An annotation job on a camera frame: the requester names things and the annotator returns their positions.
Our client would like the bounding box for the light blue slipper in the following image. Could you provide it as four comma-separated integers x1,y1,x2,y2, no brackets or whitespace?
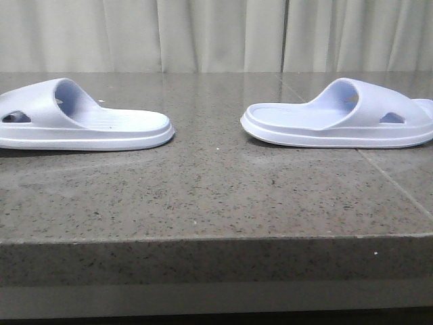
1,78,175,151
240,78,432,148

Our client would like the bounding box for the cream pleated curtain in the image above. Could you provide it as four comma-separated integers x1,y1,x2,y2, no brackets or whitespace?
1,1,432,72

